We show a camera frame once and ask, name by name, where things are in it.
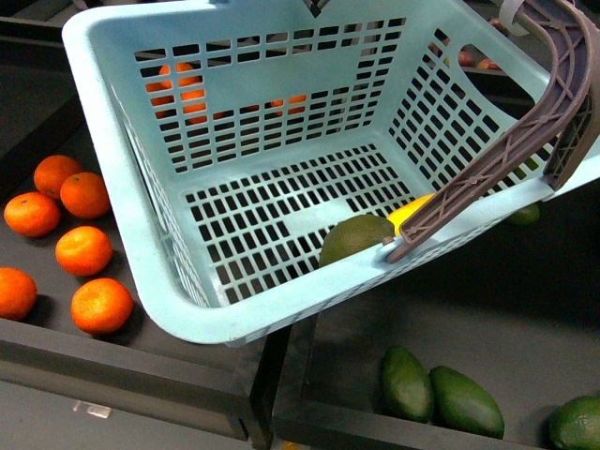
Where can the green avocado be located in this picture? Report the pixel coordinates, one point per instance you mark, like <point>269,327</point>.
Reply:
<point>353,235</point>
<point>525,216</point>
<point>575,425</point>
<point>406,387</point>
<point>460,403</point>

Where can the yellow mango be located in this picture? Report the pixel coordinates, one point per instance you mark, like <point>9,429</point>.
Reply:
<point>400,215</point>

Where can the light blue plastic basket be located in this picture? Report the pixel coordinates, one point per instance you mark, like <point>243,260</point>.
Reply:
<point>233,135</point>

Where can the brown basket handle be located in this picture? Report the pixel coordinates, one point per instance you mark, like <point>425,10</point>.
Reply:
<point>567,113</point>

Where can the green avocado behind basket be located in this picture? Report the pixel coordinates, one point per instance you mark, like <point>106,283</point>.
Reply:
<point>525,216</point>

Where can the black produce tray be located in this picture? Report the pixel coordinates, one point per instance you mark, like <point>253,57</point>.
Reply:
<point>516,308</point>

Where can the orange tangerine front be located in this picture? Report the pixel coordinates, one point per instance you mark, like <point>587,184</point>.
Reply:
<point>101,306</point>

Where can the orange tangerine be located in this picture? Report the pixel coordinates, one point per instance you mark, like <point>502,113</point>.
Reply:
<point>19,293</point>
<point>51,173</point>
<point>32,214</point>
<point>101,306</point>
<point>84,195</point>
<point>84,251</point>

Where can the orange tangerine middle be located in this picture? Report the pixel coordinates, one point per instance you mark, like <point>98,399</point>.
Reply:
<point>84,251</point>

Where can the orange tangerine back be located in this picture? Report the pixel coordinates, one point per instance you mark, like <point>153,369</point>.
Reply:
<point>51,173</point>

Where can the orange tangerine far left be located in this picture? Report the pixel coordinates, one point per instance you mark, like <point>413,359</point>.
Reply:
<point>19,293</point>

